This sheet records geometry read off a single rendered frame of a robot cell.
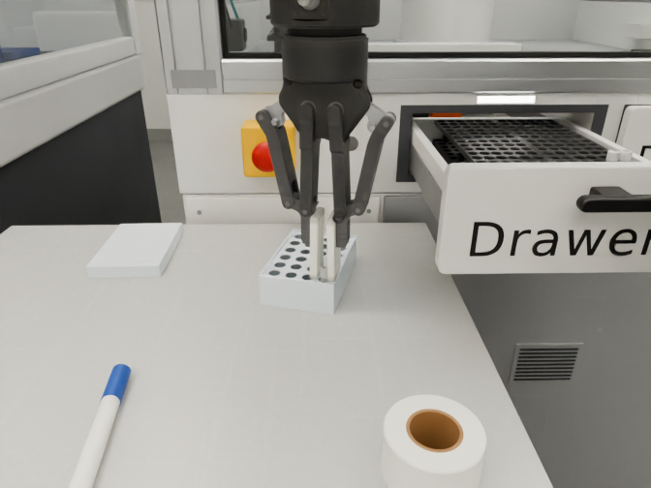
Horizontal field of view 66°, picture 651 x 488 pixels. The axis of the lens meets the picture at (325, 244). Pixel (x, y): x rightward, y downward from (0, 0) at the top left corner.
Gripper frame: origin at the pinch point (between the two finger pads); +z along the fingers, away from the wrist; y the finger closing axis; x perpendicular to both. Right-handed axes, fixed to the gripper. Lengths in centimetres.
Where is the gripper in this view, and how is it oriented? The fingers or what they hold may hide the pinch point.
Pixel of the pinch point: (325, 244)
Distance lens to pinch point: 52.1
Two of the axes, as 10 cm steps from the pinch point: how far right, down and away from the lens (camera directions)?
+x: 2.5, -4.3, 8.7
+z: 0.0, 9.0, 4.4
